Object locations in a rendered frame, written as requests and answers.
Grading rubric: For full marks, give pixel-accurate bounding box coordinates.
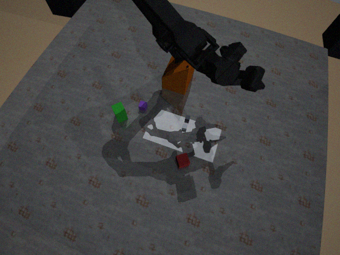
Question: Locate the purple block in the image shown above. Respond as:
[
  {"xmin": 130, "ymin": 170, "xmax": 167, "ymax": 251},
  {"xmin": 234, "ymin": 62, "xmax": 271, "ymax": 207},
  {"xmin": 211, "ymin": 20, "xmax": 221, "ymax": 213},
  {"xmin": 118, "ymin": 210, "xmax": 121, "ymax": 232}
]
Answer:
[{"xmin": 138, "ymin": 101, "xmax": 147, "ymax": 111}]

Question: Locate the green block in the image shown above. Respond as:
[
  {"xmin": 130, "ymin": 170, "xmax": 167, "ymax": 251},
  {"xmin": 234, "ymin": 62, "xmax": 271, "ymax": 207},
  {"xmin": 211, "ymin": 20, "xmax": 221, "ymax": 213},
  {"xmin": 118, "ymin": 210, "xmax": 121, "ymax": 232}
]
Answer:
[
  {"xmin": 117, "ymin": 115, "xmax": 128, "ymax": 123},
  {"xmin": 111, "ymin": 102, "xmax": 127, "ymax": 119}
]

